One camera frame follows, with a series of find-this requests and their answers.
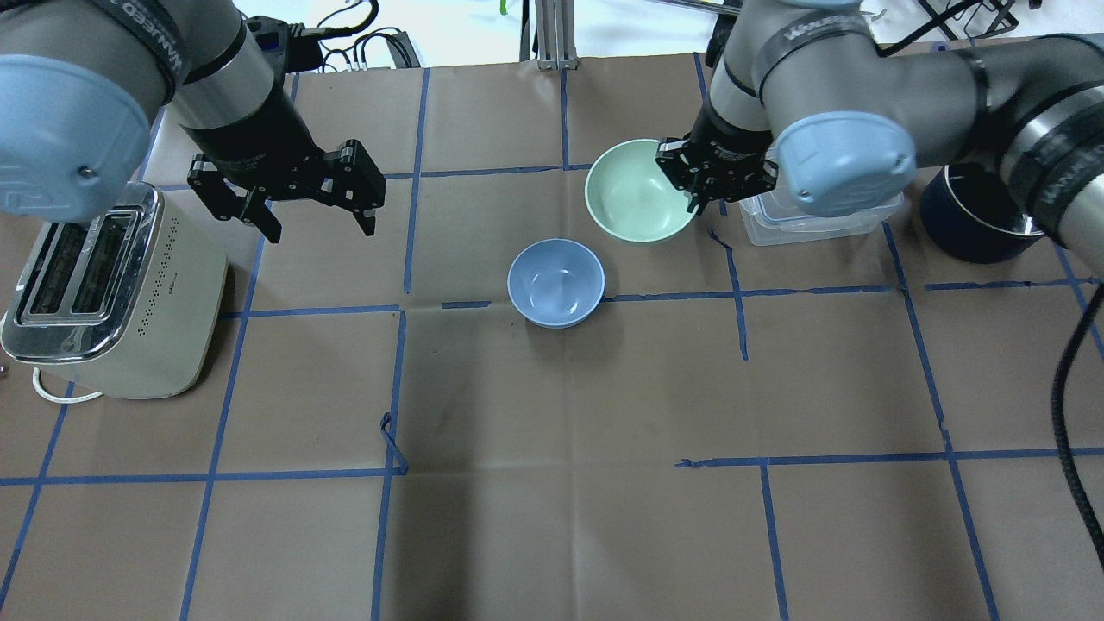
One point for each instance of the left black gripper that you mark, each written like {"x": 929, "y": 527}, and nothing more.
{"x": 257, "y": 131}

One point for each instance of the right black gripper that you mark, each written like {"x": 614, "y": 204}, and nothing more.
{"x": 730, "y": 140}

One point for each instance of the green bowl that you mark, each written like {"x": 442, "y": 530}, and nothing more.
{"x": 631, "y": 199}

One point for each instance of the blue bowl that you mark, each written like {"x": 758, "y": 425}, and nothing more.
{"x": 556, "y": 283}

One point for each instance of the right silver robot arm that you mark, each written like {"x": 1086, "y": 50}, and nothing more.
{"x": 850, "y": 123}

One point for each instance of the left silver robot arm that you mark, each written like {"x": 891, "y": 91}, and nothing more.
{"x": 82, "y": 82}

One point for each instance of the clear plastic container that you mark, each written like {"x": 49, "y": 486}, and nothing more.
{"x": 772, "y": 219}

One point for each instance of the white toaster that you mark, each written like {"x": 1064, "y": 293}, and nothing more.
{"x": 124, "y": 305}

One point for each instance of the blue pot with glass lid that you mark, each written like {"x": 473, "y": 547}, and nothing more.
{"x": 968, "y": 212}

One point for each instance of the aluminium frame post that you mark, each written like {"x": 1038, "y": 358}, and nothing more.
{"x": 555, "y": 35}

